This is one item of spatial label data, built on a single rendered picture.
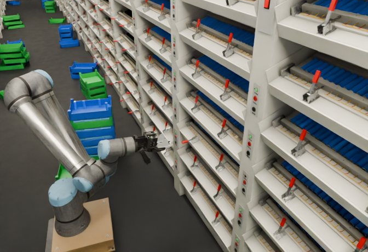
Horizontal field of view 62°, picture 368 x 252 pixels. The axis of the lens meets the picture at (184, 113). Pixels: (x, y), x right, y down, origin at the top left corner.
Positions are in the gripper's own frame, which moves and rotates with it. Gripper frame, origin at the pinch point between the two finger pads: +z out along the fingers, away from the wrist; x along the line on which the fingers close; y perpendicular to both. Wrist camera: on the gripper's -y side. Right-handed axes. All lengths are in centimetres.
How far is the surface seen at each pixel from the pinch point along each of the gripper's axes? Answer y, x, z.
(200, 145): -0.4, -5.1, 16.9
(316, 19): 78, -63, 7
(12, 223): -71, 40, -80
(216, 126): 19.2, -18.4, 14.5
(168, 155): -39, 42, 23
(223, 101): 37.1, -27.5, 8.9
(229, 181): -1.0, -35.7, 15.9
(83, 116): -21, 79, -31
